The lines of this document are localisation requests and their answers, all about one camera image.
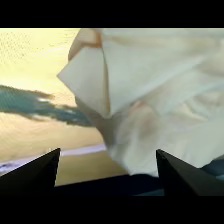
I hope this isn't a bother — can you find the white shirt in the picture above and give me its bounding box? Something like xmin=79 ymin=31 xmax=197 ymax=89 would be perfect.
xmin=56 ymin=27 xmax=224 ymax=178

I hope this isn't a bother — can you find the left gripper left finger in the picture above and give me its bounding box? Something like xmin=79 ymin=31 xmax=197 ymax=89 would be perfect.
xmin=0 ymin=147 xmax=62 ymax=197

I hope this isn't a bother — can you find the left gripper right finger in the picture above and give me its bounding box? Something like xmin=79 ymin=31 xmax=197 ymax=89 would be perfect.
xmin=155 ymin=148 xmax=224 ymax=197

